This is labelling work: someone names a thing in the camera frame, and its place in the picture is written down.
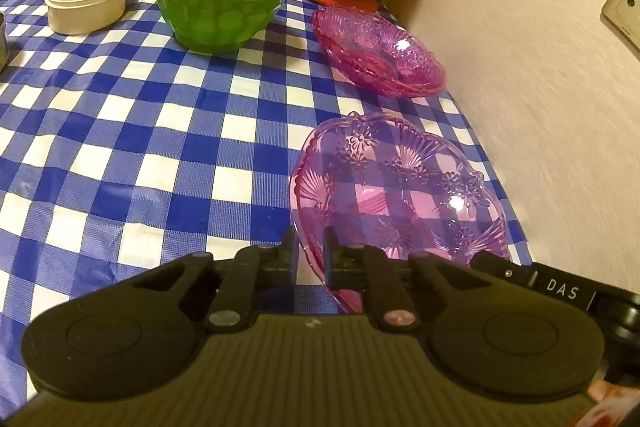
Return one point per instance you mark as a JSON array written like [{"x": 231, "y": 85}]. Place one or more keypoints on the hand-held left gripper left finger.
[{"x": 292, "y": 258}]

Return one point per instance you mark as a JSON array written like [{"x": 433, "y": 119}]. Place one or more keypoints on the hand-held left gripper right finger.
[{"x": 329, "y": 258}]

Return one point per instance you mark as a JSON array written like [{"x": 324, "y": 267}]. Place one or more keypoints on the pink floral heart-shaped plate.
[{"x": 400, "y": 187}]

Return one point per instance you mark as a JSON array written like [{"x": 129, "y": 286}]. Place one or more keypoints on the pink oval plastic plate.
[{"x": 380, "y": 52}]

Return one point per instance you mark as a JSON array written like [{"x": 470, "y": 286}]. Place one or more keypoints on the green plastic bowl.
[{"x": 220, "y": 7}]

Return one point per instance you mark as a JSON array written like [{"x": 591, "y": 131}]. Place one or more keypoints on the white oval bowl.
[{"x": 85, "y": 7}]

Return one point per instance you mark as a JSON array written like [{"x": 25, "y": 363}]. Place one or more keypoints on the stainless steel bowl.
[{"x": 3, "y": 42}]

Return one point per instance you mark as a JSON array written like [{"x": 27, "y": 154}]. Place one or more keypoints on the blue white checkered tablecloth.
[{"x": 125, "y": 147}]

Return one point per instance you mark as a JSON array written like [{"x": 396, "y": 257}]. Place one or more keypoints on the beige wall socket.
[{"x": 625, "y": 9}]

